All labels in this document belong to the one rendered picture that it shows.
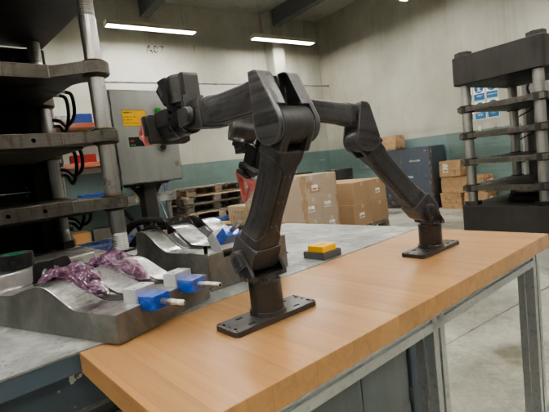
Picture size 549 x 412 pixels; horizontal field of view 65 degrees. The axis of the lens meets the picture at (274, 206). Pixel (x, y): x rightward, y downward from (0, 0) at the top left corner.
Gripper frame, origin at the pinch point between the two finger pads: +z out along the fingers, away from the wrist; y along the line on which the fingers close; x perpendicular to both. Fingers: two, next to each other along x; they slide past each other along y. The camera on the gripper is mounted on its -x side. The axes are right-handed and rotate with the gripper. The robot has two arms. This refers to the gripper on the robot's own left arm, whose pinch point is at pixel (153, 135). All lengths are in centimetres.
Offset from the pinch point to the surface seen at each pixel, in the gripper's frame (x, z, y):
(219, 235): 26.8, -11.4, -7.8
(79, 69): -34, 61, -5
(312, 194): 41, 260, -315
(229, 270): 35.8, -12.1, -8.7
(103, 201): 15, 62, -6
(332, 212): 68, 260, -345
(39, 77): -32, 69, 7
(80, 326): 37.4, -15.1, 27.7
